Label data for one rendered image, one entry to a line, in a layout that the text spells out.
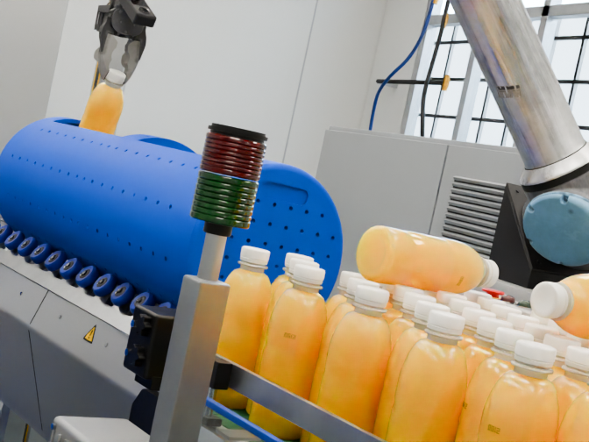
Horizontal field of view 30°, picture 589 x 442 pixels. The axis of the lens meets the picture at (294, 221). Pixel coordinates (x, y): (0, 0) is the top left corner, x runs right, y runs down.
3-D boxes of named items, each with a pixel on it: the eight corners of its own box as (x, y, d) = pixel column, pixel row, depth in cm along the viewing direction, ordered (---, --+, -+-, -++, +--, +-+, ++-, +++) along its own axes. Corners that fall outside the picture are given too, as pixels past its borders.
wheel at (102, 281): (121, 276, 193) (114, 268, 192) (114, 293, 189) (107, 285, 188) (101, 284, 195) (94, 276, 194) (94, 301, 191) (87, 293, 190)
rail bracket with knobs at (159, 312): (174, 379, 158) (188, 310, 157) (198, 394, 152) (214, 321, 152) (112, 374, 152) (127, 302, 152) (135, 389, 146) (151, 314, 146)
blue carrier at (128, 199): (99, 255, 249) (128, 132, 249) (321, 354, 178) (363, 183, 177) (-22, 233, 233) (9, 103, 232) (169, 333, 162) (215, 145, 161)
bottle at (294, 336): (256, 416, 143) (286, 276, 142) (308, 429, 142) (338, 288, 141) (242, 425, 136) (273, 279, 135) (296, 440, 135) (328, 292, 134)
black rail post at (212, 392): (209, 419, 138) (222, 358, 138) (221, 427, 136) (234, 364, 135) (194, 418, 137) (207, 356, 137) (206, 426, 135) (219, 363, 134)
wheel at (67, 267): (87, 260, 205) (80, 253, 204) (80, 275, 201) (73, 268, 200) (68, 267, 207) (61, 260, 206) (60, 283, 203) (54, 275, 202)
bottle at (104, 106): (107, 168, 233) (136, 89, 227) (88, 172, 227) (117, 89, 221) (81, 153, 235) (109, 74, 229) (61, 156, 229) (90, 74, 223)
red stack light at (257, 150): (238, 176, 118) (246, 140, 118) (271, 184, 113) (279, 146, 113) (188, 166, 114) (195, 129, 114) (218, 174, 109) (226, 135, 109)
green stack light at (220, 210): (229, 222, 118) (238, 177, 118) (260, 231, 113) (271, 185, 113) (178, 213, 115) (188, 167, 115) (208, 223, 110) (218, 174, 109)
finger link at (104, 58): (94, 78, 228) (109, 37, 228) (106, 80, 223) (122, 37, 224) (81, 73, 226) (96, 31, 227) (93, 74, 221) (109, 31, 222)
